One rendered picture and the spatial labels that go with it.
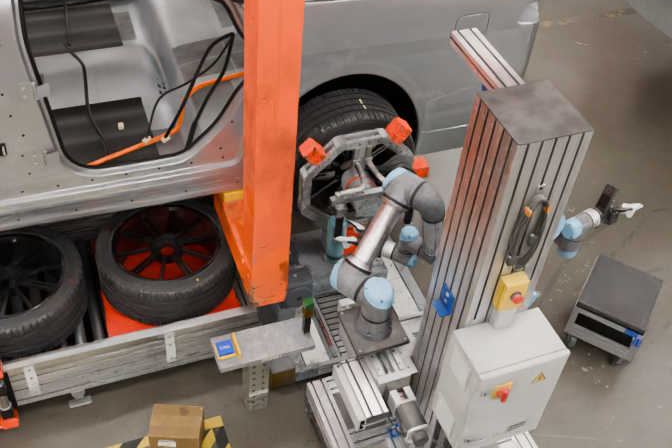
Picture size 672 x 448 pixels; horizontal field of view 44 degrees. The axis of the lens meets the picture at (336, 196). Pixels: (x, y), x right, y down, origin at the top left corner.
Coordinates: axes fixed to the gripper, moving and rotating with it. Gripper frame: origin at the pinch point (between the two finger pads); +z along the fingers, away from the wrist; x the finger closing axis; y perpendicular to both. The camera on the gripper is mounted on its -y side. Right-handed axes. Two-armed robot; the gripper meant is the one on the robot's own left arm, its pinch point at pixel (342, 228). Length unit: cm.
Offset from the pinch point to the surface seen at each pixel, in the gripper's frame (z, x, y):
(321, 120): 25.3, 26.9, -31.6
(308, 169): 23.3, 12.0, -15.0
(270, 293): 19.0, -30.0, 23.3
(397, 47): 5, 57, -60
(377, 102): 9, 52, -32
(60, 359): 89, -88, 46
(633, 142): -113, 247, 82
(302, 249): 32, 32, 60
